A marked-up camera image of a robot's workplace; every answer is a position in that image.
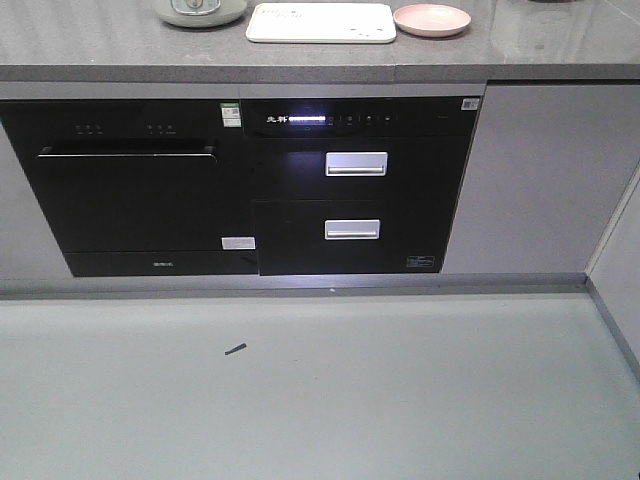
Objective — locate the cream bear serving tray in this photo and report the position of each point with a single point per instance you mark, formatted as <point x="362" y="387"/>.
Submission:
<point x="321" y="22"/>

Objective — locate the pink round plate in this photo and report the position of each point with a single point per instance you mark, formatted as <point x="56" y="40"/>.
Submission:
<point x="431" y="20"/>

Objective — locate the black disinfection cabinet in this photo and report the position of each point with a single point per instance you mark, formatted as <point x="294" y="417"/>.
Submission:
<point x="427" y="140"/>

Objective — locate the black tape strip far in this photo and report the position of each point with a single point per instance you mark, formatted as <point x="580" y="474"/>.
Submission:
<point x="235" y="349"/>

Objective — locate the black built-in dishwasher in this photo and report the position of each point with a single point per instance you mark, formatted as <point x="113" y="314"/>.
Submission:
<point x="137" y="187"/>

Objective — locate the grey cabinet panel right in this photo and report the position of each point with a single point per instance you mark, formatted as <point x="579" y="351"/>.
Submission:
<point x="547" y="168"/>

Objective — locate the pale green electric cooking pot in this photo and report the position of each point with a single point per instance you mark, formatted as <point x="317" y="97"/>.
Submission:
<point x="199" y="13"/>

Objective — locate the grey cabinet panel side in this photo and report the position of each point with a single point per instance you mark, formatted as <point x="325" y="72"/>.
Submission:
<point x="614" y="268"/>

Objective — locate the lower silver drawer handle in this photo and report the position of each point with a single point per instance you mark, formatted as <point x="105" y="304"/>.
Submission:
<point x="355" y="229"/>

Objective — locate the silver drawer handle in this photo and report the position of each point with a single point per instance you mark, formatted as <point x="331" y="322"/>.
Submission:
<point x="355" y="229"/>
<point x="359" y="164"/>

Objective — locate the upper silver drawer handle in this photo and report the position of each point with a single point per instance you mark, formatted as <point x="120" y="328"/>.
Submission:
<point x="359" y="164"/>

